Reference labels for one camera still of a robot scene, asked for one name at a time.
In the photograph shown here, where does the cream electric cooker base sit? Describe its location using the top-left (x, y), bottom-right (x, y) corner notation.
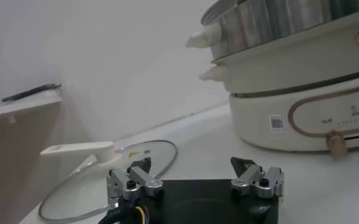
top-left (229, 72), bottom-right (359, 158)

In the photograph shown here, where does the glass lid with white handle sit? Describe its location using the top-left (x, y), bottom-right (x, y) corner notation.
top-left (38, 139), bottom-right (179, 224)

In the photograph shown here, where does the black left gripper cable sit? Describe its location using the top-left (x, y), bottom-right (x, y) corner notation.
top-left (98, 203), bottom-right (151, 224)

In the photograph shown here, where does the cream cooker pot with handles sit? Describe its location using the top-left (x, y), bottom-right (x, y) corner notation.
top-left (199, 13), bottom-right (359, 95)

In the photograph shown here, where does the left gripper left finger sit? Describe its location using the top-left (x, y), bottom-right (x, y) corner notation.
top-left (105, 156), bottom-right (165, 208)

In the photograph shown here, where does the white side table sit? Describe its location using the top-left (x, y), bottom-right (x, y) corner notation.
top-left (0, 91), bottom-right (63, 224)

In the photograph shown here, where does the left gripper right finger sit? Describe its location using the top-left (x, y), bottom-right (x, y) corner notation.
top-left (230, 156), bottom-right (285, 199)

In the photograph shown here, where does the black flat box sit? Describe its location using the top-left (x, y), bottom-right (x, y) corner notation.
top-left (1, 83), bottom-right (62, 103)

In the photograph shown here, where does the stainless steel steamer basket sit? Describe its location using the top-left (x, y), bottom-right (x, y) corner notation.
top-left (185, 0), bottom-right (359, 61)

